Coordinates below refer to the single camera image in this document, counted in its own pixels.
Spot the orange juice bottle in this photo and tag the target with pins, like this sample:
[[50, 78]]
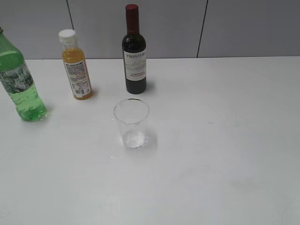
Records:
[[75, 65]]

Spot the dark red wine bottle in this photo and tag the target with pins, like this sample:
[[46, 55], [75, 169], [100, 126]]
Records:
[[134, 52]]

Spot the transparent glass cup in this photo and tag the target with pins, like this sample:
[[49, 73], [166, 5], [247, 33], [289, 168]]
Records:
[[131, 115]]

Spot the green sprite bottle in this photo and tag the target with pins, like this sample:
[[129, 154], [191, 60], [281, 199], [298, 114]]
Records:
[[18, 82]]

